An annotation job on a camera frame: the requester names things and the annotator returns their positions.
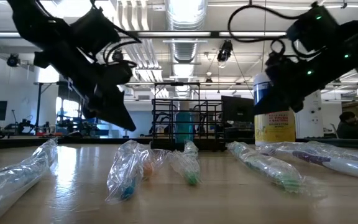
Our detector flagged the black wire caddy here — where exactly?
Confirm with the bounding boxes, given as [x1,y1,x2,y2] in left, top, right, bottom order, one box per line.
[150,82,226,152]

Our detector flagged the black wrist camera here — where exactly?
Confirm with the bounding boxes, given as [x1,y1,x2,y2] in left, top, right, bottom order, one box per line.
[70,6,121,54]
[286,2,339,53]

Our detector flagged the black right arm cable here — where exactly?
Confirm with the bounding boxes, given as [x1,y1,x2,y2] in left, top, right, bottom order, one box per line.
[227,2,315,60]

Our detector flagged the person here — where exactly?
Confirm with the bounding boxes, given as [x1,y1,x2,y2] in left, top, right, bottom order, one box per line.
[336,111,358,139]

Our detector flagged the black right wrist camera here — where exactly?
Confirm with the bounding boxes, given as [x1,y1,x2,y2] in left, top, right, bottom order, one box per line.
[286,2,339,53]

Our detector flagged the black hanging camera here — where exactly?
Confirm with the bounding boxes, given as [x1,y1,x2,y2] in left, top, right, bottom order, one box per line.
[111,49,124,62]
[6,53,21,68]
[216,39,234,62]

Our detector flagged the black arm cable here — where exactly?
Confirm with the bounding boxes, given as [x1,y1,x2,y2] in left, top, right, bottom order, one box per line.
[227,2,315,60]
[103,24,142,68]

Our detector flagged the Lysol wipes canister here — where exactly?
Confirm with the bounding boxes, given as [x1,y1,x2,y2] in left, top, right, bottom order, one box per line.
[252,73,296,146]

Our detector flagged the purple toothbrush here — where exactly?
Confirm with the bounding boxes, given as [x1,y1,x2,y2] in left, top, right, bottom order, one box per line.
[257,142,358,183]

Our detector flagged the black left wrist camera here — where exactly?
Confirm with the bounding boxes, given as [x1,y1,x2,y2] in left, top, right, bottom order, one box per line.
[70,6,121,54]

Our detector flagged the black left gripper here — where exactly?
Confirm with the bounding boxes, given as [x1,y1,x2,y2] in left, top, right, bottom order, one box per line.
[33,51,137,131]

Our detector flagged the green toothbrush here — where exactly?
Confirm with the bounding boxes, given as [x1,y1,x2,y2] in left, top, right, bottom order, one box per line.
[227,141,307,194]
[168,140,203,187]

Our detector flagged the black computer monitor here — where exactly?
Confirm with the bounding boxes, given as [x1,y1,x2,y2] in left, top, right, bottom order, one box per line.
[221,95,255,124]

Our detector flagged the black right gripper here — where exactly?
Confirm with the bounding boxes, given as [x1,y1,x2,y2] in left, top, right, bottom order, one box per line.
[244,46,358,115]

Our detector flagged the white pillar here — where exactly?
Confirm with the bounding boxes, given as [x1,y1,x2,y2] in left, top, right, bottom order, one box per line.
[294,90,323,139]

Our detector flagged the blue toothbrush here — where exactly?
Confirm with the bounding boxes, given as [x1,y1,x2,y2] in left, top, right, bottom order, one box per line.
[306,140,358,164]
[0,138,58,224]
[105,139,146,205]

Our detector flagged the blue mouthwash bottle white cap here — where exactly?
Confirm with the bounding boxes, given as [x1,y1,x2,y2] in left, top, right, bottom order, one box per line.
[175,101,195,144]

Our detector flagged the silver ceiling duct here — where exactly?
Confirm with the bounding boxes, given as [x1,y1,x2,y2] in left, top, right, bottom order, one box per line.
[165,0,208,63]

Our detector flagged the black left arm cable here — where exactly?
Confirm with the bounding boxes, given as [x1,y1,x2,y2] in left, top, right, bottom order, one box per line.
[103,24,142,68]

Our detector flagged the black background stand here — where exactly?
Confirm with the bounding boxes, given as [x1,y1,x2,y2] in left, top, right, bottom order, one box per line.
[33,81,86,135]

